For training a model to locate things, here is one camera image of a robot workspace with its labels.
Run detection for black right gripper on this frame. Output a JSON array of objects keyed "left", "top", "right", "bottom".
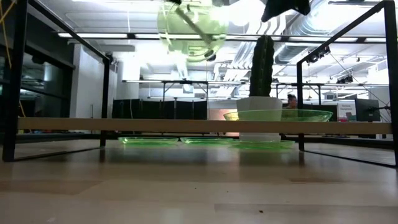
[{"left": 261, "top": 0, "right": 312, "bottom": 23}]

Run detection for clear green striped plate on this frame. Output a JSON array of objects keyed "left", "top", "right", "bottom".
[
  {"left": 180, "top": 137, "right": 234, "bottom": 146},
  {"left": 118, "top": 136, "right": 180, "bottom": 146},
  {"left": 223, "top": 109, "right": 333, "bottom": 123},
  {"left": 157, "top": 0, "right": 229, "bottom": 63}
]

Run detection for wooden shelf with black legs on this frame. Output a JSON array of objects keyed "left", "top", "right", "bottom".
[{"left": 1, "top": 0, "right": 398, "bottom": 169}]

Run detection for green cactus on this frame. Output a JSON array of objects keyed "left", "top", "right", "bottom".
[{"left": 249, "top": 34, "right": 275, "bottom": 98}]

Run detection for person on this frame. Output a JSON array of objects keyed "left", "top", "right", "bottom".
[{"left": 286, "top": 94, "right": 299, "bottom": 110}]

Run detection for white hexagonal plant pot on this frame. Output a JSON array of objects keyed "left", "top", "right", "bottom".
[{"left": 236, "top": 96, "right": 283, "bottom": 142}]

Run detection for black partition panels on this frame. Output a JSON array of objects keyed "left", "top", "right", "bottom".
[{"left": 111, "top": 98, "right": 208, "bottom": 121}]

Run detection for white sign poster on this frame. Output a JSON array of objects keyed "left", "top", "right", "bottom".
[{"left": 337, "top": 102, "right": 357, "bottom": 122}]

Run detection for dark background monitor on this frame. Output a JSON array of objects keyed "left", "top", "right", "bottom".
[{"left": 354, "top": 98, "right": 382, "bottom": 123}]

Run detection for yellow cable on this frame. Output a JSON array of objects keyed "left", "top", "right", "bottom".
[{"left": 0, "top": 0, "right": 16, "bottom": 71}]

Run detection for black aluminium table frame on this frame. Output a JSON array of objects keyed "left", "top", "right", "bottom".
[{"left": 0, "top": 133, "right": 394, "bottom": 149}]

